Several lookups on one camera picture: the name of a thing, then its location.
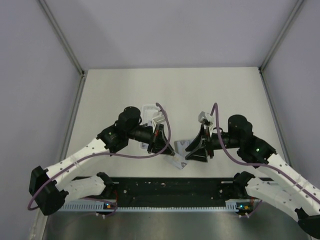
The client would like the right aluminium frame post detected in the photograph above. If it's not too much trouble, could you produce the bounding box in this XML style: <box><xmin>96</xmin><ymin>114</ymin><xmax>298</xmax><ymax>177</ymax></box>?
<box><xmin>258</xmin><ymin>0</ymin><xmax>307</xmax><ymax>74</ymax></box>

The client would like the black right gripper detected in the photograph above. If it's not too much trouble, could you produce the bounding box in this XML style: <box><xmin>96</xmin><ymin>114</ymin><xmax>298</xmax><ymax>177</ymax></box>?
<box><xmin>185</xmin><ymin>124</ymin><xmax>242</xmax><ymax>162</ymax></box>

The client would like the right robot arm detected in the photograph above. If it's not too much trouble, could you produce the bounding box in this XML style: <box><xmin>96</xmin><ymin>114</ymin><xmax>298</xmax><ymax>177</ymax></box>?
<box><xmin>185</xmin><ymin>112</ymin><xmax>320</xmax><ymax>239</ymax></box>

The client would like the left aluminium frame post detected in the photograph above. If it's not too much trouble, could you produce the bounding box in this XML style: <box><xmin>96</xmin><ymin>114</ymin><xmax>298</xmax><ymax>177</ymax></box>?
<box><xmin>36</xmin><ymin>0</ymin><xmax>85</xmax><ymax>76</ymax></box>

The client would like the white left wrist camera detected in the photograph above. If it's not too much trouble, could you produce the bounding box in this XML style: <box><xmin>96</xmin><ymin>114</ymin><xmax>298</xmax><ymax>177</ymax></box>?
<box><xmin>151</xmin><ymin>111</ymin><xmax>167</xmax><ymax>131</ymax></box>

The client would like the aluminium frame post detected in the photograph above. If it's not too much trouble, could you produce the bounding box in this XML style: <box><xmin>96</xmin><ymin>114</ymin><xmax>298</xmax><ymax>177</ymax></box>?
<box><xmin>36</xmin><ymin>0</ymin><xmax>85</xmax><ymax>76</ymax></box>
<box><xmin>258</xmin><ymin>0</ymin><xmax>307</xmax><ymax>74</ymax></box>

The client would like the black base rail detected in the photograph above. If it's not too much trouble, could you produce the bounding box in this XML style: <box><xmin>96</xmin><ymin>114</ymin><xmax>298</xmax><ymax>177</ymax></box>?
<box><xmin>72</xmin><ymin>176</ymin><xmax>266</xmax><ymax>208</ymax></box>

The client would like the white slotted cable duct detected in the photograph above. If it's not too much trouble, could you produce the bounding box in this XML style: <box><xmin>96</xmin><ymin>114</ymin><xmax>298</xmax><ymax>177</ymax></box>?
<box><xmin>58</xmin><ymin>200</ymin><xmax>252</xmax><ymax>213</ymax></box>

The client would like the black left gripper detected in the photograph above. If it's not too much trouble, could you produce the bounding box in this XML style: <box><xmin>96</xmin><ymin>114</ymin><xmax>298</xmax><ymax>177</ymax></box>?
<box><xmin>127</xmin><ymin>123</ymin><xmax>175</xmax><ymax>156</ymax></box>

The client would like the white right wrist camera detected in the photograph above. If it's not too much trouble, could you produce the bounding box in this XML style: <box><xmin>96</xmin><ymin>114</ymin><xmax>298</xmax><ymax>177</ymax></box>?
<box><xmin>198</xmin><ymin>111</ymin><xmax>216</xmax><ymax>136</ymax></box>

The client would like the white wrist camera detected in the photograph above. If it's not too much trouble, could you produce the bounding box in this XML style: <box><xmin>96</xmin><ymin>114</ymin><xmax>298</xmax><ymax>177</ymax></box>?
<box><xmin>198</xmin><ymin>111</ymin><xmax>216</xmax><ymax>136</ymax></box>
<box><xmin>151</xmin><ymin>111</ymin><xmax>167</xmax><ymax>131</ymax></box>

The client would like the grey card holder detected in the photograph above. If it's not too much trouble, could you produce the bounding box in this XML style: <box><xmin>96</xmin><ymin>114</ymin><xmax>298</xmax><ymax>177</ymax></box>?
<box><xmin>174</xmin><ymin>140</ymin><xmax>192</xmax><ymax>157</ymax></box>

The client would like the white plastic basket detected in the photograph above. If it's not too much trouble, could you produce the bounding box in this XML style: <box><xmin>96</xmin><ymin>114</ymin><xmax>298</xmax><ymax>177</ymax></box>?
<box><xmin>141</xmin><ymin>104</ymin><xmax>161</xmax><ymax>136</ymax></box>

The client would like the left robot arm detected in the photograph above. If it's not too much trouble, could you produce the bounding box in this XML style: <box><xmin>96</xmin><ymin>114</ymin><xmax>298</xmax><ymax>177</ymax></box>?
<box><xmin>27</xmin><ymin>103</ymin><xmax>175</xmax><ymax>216</ymax></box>

